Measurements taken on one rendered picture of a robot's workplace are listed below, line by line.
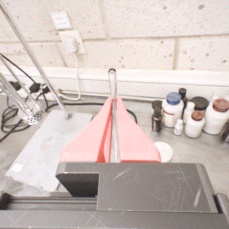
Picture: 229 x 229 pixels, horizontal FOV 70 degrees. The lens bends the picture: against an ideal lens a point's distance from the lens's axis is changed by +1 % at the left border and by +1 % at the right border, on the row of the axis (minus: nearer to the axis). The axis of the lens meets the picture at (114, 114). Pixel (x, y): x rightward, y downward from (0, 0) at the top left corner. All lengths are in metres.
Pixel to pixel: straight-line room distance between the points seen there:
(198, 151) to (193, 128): 0.07
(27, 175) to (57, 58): 0.47
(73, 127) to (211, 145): 0.47
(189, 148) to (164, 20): 0.38
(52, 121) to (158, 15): 0.52
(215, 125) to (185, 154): 0.12
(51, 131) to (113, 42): 0.40
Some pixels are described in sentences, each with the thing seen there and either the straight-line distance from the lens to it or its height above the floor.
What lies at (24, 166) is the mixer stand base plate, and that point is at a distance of 0.64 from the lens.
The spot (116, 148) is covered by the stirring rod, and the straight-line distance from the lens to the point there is 0.20.
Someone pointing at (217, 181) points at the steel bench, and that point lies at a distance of 0.52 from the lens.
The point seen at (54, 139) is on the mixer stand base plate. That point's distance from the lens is 0.64.
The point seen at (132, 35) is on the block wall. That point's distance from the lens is 0.59.
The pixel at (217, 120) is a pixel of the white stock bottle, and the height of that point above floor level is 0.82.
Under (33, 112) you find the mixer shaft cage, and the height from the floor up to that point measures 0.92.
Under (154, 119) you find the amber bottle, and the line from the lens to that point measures 0.53.
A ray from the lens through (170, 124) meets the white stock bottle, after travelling 0.57.
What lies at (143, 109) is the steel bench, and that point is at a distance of 0.64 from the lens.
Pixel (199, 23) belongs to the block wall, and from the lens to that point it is 0.56.
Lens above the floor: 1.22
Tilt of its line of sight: 47 degrees down
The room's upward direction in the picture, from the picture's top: 15 degrees counter-clockwise
